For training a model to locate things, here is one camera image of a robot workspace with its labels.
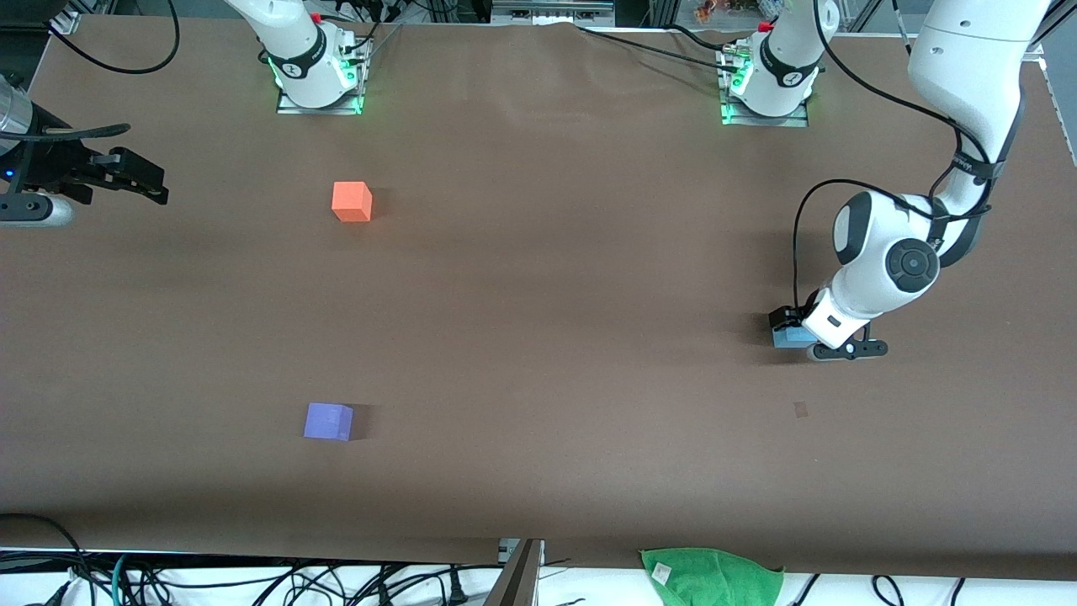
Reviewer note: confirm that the black power plug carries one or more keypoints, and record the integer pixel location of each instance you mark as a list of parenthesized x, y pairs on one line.
[(456, 585)]

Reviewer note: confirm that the purple foam block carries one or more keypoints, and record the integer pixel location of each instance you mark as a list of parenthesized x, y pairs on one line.
[(327, 421)]

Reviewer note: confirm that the green microfibre cloth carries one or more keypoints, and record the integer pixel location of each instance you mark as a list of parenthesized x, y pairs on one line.
[(715, 581)]

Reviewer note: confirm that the aluminium corner bracket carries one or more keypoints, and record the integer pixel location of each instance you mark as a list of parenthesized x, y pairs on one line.
[(66, 23), (1035, 50)]

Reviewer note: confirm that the aluminium profile post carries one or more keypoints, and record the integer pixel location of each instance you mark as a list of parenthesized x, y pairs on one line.
[(517, 581)]

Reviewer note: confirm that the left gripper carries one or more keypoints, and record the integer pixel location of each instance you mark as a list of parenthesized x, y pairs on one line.
[(786, 320)]

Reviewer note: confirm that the metal background rack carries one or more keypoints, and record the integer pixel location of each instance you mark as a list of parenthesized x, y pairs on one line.
[(551, 12)]

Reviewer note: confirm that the orange foam block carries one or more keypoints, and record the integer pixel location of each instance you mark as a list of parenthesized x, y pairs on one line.
[(351, 202)]

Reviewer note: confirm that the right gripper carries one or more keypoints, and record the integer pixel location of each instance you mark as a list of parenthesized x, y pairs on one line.
[(52, 164)]

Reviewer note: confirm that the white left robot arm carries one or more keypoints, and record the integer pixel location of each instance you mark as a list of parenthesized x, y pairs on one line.
[(968, 50)]

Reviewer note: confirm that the colourful background toy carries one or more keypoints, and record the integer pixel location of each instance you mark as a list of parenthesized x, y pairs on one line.
[(711, 10)]

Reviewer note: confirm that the light blue foam block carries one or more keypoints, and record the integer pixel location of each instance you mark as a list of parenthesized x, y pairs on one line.
[(791, 337)]

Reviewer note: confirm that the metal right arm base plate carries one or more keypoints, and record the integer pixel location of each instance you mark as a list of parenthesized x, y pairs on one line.
[(290, 108)]

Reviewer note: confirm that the brown table cover sheet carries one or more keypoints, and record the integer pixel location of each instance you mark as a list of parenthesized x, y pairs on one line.
[(547, 337)]

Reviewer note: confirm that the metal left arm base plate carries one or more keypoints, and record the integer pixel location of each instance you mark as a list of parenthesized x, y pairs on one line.
[(791, 122)]

